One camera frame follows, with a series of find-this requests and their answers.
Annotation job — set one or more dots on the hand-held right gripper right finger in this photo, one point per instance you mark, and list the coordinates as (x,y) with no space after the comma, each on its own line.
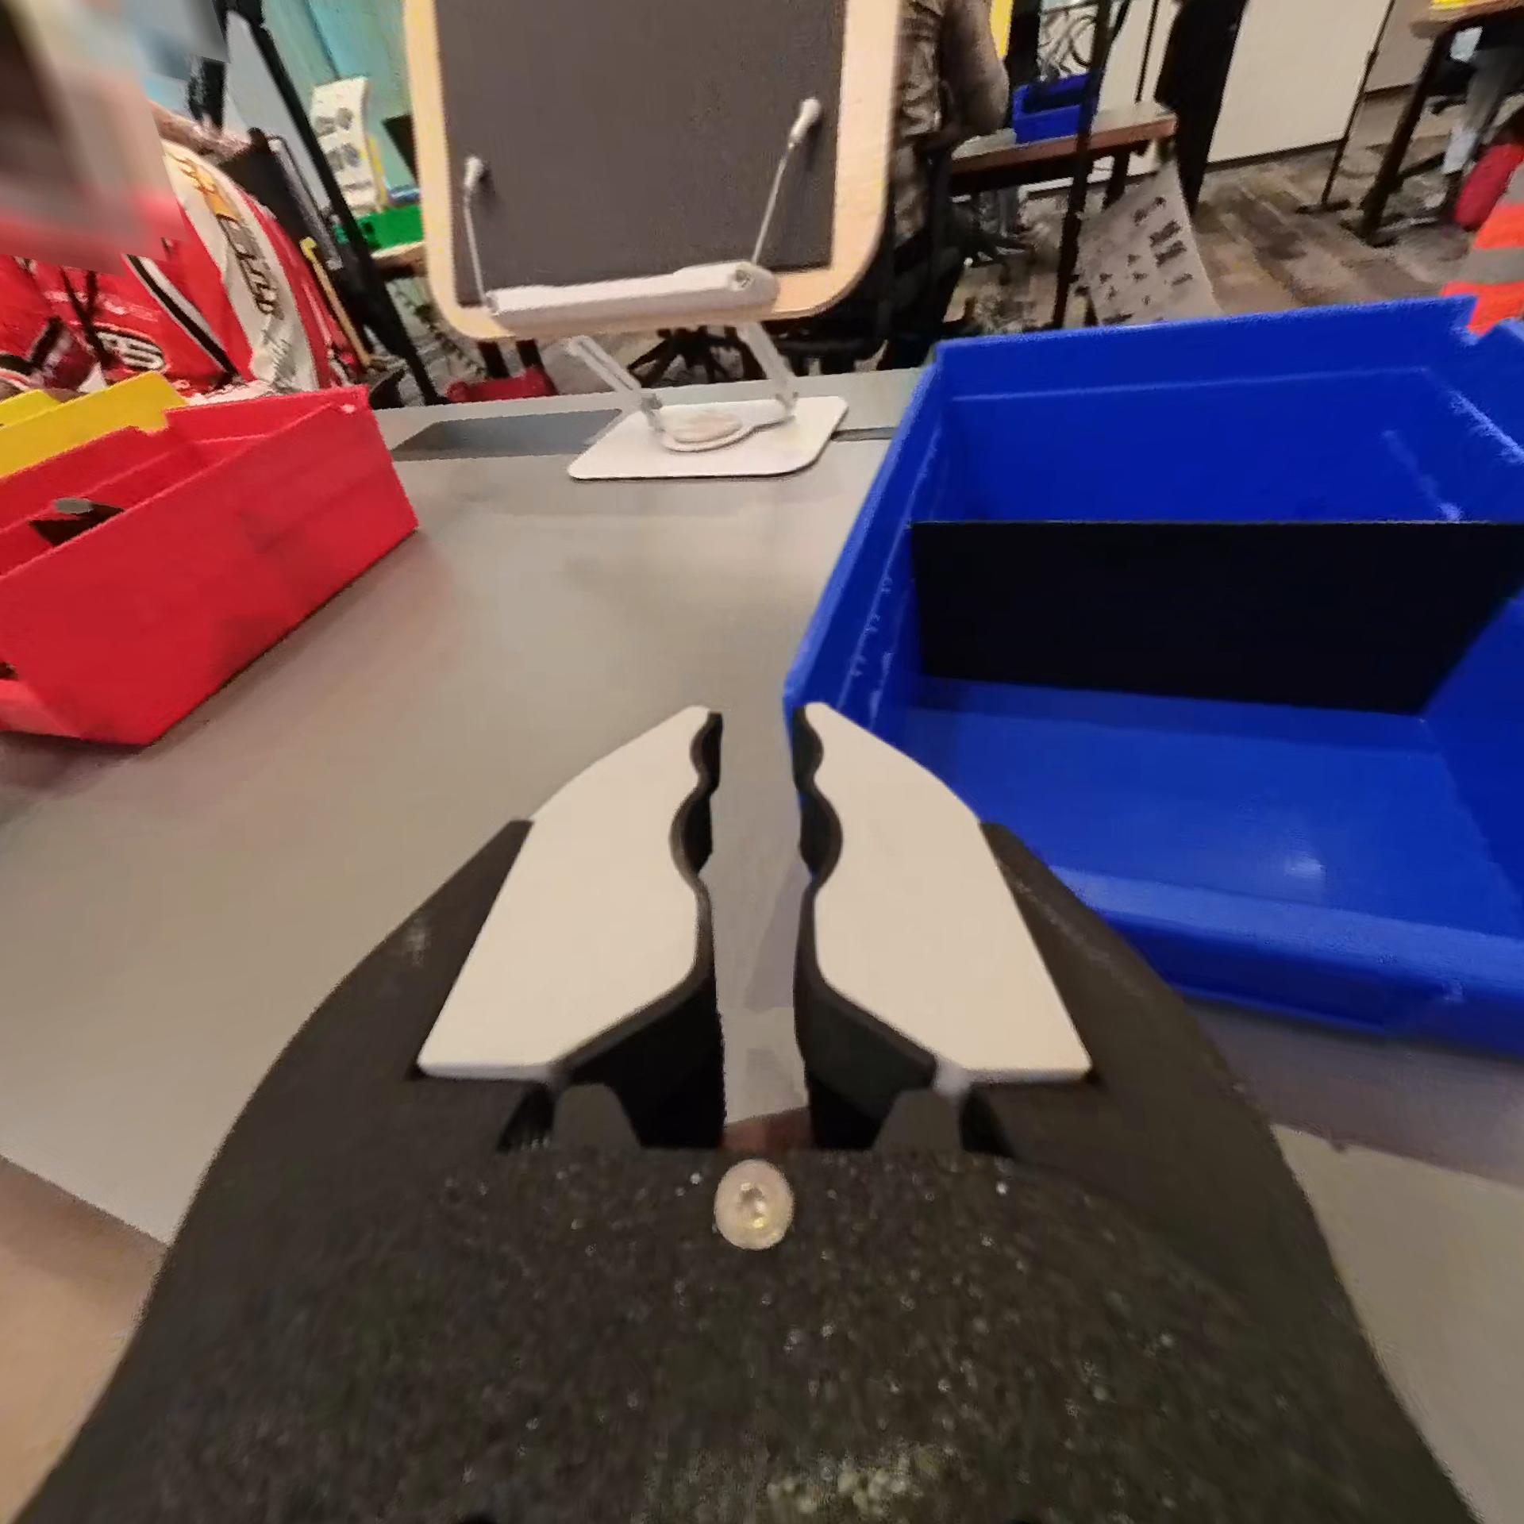
(940,941)

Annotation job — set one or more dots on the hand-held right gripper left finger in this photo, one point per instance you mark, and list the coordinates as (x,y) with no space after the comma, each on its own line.
(572,941)

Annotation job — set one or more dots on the blue storage bin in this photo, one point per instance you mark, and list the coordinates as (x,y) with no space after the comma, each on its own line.
(1191,834)

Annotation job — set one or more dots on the red storage bin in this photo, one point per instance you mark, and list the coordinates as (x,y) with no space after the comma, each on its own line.
(214,572)

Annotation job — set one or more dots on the grey desk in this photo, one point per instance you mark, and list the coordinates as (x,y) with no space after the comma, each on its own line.
(535,668)

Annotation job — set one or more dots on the yellow bin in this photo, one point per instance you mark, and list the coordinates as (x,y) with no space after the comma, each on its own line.
(83,417)

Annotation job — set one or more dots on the white printed sheet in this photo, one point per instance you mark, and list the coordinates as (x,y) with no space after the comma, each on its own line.
(1149,250)

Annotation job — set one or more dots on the wooden table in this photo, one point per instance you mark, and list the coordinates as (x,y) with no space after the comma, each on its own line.
(1072,131)

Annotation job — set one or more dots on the wood-framed black board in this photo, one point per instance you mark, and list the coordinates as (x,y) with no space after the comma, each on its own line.
(630,120)

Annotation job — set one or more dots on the small blue bin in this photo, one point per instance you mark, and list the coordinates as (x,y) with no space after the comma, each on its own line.
(1054,107)

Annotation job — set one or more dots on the orange traffic cone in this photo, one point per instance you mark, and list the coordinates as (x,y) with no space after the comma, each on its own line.
(1494,263)

